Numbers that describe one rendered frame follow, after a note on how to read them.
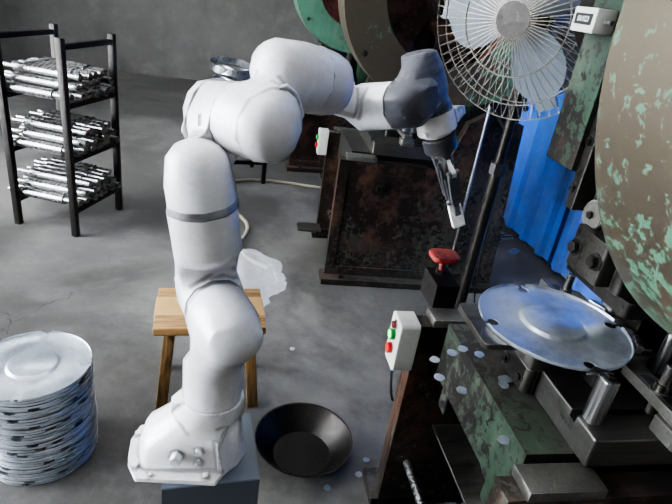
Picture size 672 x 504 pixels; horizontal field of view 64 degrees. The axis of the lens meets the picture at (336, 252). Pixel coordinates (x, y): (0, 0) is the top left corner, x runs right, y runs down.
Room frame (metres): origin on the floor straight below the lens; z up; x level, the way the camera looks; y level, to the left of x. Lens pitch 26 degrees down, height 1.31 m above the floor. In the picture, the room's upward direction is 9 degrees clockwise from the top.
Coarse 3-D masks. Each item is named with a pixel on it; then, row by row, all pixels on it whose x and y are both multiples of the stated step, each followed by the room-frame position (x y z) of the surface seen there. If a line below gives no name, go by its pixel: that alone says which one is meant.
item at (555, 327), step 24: (504, 288) 1.02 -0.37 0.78; (528, 288) 1.04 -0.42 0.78; (480, 312) 0.90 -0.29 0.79; (504, 312) 0.92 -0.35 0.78; (528, 312) 0.93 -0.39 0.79; (552, 312) 0.94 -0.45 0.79; (576, 312) 0.97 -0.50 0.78; (600, 312) 0.98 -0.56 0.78; (504, 336) 0.83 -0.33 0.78; (528, 336) 0.85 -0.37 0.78; (552, 336) 0.85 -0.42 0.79; (576, 336) 0.86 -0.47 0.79; (600, 336) 0.89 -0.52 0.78; (624, 336) 0.90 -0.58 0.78; (552, 360) 0.78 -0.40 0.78; (576, 360) 0.79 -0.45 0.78; (600, 360) 0.80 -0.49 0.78; (624, 360) 0.82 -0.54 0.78
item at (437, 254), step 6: (432, 252) 1.20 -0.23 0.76; (438, 252) 1.20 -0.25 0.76; (444, 252) 1.21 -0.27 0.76; (450, 252) 1.22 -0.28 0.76; (432, 258) 1.19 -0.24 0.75; (438, 258) 1.18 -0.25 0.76; (444, 258) 1.18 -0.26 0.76; (450, 258) 1.18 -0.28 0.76; (456, 258) 1.19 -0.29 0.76; (444, 264) 1.20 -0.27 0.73
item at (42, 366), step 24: (24, 336) 1.22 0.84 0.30; (72, 336) 1.25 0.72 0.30; (0, 360) 1.11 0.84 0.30; (24, 360) 1.12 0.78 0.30; (48, 360) 1.13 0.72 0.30; (72, 360) 1.15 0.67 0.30; (0, 384) 1.02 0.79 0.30; (24, 384) 1.04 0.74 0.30; (48, 384) 1.05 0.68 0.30; (72, 384) 1.06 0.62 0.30
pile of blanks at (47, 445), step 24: (0, 408) 0.97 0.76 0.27; (24, 408) 0.98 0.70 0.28; (48, 408) 1.00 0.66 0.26; (72, 408) 1.05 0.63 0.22; (96, 408) 1.17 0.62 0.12; (0, 432) 0.97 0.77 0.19; (24, 432) 0.98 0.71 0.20; (48, 432) 1.00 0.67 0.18; (72, 432) 1.05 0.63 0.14; (96, 432) 1.15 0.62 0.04; (0, 456) 0.97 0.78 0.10; (24, 456) 0.98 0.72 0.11; (48, 456) 1.00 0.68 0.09; (72, 456) 1.04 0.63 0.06; (0, 480) 0.97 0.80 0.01; (24, 480) 0.97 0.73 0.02; (48, 480) 1.00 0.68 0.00
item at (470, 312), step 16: (464, 304) 0.93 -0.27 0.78; (480, 320) 0.88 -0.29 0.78; (480, 336) 0.83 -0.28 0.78; (496, 336) 0.83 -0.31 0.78; (512, 352) 0.91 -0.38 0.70; (512, 368) 0.90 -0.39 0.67; (528, 368) 0.85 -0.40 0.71; (544, 368) 0.85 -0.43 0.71; (560, 368) 0.86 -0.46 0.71; (528, 384) 0.85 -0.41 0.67
